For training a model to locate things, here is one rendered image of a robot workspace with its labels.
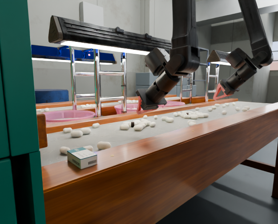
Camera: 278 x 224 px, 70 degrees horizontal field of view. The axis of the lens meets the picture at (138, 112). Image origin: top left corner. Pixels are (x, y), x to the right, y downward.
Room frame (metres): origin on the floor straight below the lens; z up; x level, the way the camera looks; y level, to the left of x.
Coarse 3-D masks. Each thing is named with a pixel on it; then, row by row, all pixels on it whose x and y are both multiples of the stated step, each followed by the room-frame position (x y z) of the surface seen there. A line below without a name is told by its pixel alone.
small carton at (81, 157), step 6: (72, 150) 0.39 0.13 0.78; (78, 150) 0.39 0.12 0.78; (84, 150) 0.39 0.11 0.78; (72, 156) 0.37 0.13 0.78; (78, 156) 0.35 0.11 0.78; (84, 156) 0.35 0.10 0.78; (90, 156) 0.35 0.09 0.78; (96, 156) 0.36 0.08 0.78; (72, 162) 0.37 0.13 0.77; (78, 162) 0.35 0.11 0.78; (84, 162) 0.35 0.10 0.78; (90, 162) 0.35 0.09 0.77; (96, 162) 0.36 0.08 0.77
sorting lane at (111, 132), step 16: (176, 112) 1.15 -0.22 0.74; (208, 112) 1.15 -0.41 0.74; (80, 128) 0.75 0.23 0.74; (96, 128) 0.76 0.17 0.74; (112, 128) 0.76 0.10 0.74; (144, 128) 0.76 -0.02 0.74; (160, 128) 0.76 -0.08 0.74; (176, 128) 0.76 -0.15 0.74; (48, 144) 0.56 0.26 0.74; (64, 144) 0.56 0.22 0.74; (80, 144) 0.56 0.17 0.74; (96, 144) 0.56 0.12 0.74; (112, 144) 0.56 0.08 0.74; (48, 160) 0.44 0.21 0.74
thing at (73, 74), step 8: (64, 48) 1.13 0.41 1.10; (72, 48) 1.06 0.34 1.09; (88, 48) 1.22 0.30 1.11; (72, 56) 1.06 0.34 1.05; (72, 64) 1.06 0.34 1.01; (72, 72) 1.06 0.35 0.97; (80, 72) 1.09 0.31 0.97; (88, 72) 1.13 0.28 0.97; (72, 80) 1.06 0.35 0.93; (72, 88) 1.06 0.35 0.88; (72, 96) 1.06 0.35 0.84; (80, 96) 1.08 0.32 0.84; (88, 96) 1.12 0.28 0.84; (72, 104) 1.06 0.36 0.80
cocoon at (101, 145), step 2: (98, 142) 0.52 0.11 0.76; (100, 142) 0.51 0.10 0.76; (102, 142) 0.51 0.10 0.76; (104, 142) 0.51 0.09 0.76; (106, 142) 0.51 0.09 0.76; (108, 142) 0.51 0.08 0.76; (98, 144) 0.51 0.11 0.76; (100, 144) 0.51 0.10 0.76; (102, 144) 0.51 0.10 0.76; (104, 144) 0.51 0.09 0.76; (106, 144) 0.51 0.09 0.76; (108, 144) 0.51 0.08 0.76; (110, 144) 0.51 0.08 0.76; (98, 146) 0.51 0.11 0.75; (100, 146) 0.51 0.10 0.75; (102, 146) 0.51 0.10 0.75; (104, 146) 0.50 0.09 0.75; (106, 146) 0.50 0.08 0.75; (108, 146) 0.51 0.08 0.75; (110, 146) 0.51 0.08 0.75; (98, 148) 0.51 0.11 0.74; (100, 148) 0.51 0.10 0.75; (102, 148) 0.51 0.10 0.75; (104, 148) 0.51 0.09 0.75; (106, 148) 0.50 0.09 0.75
